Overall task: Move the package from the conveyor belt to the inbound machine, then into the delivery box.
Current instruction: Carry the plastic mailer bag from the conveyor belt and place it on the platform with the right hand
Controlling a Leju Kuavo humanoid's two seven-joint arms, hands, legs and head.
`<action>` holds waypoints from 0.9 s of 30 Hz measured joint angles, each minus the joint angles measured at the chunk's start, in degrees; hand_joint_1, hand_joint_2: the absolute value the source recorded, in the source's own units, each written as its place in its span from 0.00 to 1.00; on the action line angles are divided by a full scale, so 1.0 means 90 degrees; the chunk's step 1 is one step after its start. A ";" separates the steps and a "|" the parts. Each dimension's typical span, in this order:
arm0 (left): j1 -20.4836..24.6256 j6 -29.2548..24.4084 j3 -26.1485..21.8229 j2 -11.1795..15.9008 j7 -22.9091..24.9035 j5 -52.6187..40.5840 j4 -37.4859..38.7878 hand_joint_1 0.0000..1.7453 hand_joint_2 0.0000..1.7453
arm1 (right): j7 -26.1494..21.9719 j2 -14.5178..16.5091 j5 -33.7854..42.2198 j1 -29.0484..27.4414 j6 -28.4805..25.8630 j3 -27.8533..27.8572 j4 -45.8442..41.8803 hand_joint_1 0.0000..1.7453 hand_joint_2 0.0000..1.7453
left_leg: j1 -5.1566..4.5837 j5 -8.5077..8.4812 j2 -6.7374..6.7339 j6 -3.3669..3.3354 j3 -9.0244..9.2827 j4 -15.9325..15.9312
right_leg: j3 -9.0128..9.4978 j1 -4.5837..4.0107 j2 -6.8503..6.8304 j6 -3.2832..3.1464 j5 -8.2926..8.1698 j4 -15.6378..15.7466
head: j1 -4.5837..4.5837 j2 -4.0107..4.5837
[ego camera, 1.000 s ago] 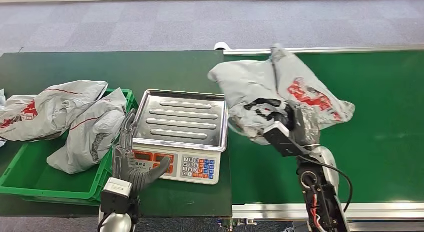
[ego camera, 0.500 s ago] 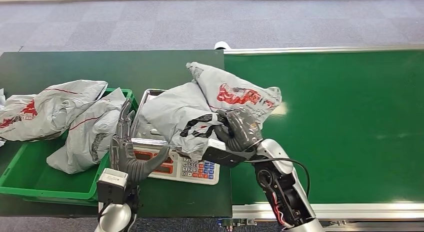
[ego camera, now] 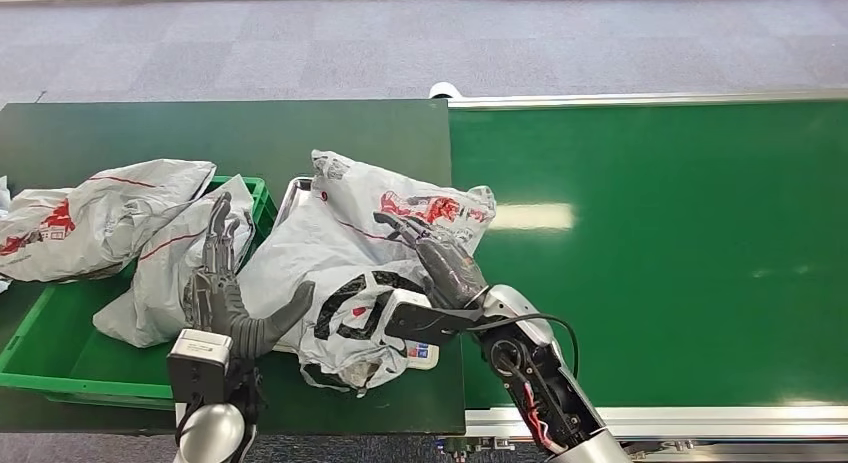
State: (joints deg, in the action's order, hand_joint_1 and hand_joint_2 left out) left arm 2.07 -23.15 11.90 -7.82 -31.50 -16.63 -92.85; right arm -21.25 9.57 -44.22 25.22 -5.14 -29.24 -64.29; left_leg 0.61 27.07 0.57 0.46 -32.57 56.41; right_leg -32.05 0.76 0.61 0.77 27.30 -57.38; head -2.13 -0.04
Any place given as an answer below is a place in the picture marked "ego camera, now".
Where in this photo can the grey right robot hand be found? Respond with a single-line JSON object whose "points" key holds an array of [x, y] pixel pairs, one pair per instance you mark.
{"points": [[450, 274]]}

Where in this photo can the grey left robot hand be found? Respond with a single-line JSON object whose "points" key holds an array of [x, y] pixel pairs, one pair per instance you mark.
{"points": [[222, 301]]}

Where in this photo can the grey mailer bag black logo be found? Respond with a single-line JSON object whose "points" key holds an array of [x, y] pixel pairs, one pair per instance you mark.
{"points": [[331, 248]]}

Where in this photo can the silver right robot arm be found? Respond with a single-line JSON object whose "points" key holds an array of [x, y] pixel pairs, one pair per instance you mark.
{"points": [[530, 367]]}

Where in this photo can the white conveyor roller end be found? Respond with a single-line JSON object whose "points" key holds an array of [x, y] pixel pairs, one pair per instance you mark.
{"points": [[442, 90]]}

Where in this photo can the green conveyor belt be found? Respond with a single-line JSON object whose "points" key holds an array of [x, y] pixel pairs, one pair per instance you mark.
{"points": [[662, 248]]}

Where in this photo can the grey mailer bag red line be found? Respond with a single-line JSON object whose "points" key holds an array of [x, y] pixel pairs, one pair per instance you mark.
{"points": [[159, 281]]}

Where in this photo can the grey mailer bag red print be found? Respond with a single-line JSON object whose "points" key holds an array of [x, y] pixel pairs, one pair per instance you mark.
{"points": [[106, 215]]}

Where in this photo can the green plastic crate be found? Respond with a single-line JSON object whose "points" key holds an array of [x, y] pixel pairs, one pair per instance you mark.
{"points": [[66, 360]]}

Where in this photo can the white bag edge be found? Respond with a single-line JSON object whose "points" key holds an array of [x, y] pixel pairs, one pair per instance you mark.
{"points": [[2, 192]]}

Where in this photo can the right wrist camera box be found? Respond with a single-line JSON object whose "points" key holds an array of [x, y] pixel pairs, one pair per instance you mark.
{"points": [[424, 321]]}

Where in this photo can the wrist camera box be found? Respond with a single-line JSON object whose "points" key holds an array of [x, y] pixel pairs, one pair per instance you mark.
{"points": [[424, 321], [199, 367]]}

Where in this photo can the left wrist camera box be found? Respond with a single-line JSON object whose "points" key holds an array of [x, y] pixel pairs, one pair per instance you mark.
{"points": [[199, 367]]}

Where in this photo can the aluminium conveyor frame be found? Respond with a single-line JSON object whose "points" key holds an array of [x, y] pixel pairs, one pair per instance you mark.
{"points": [[696, 421]]}

